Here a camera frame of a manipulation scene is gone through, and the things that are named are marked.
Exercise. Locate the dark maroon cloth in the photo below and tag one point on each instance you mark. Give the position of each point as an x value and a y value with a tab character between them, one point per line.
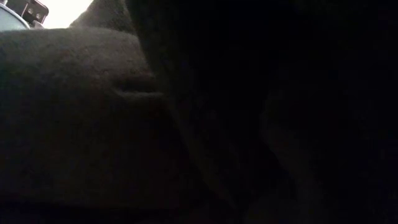
68	109

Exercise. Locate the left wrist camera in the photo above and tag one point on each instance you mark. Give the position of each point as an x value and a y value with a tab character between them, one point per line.
29	11

